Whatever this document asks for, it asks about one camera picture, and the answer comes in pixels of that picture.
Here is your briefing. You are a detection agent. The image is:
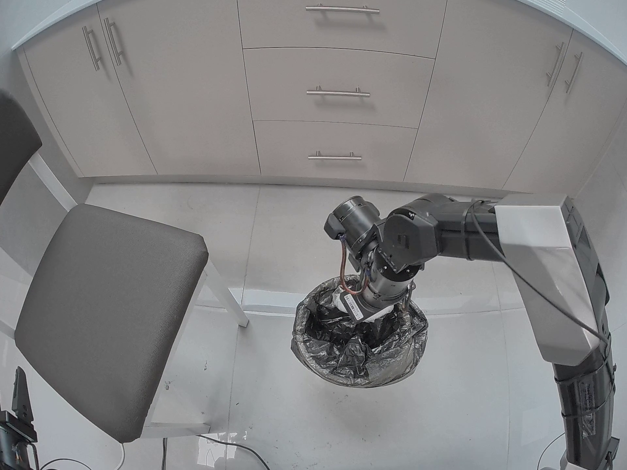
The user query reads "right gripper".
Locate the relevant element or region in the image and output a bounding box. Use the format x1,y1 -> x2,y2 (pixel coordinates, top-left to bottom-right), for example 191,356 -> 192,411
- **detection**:
342,268 -> 421,323

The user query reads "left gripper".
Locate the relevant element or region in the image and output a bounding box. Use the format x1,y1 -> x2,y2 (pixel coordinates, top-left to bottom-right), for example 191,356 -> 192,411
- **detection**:
0,366 -> 40,470

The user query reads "black plastic bag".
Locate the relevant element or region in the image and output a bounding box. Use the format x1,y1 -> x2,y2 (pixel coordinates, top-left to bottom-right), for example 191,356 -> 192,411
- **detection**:
291,274 -> 428,388

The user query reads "grey padded chair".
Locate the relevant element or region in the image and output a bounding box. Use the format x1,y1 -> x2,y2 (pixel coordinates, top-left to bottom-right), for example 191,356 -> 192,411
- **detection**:
0,90 -> 249,445

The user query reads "beige cabinet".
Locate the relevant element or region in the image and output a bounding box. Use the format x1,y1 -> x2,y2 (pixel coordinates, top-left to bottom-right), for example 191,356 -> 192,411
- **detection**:
12,0 -> 627,200

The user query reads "thin grey cable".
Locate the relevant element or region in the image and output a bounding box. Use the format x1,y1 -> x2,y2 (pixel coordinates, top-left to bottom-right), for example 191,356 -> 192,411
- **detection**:
539,431 -> 579,470

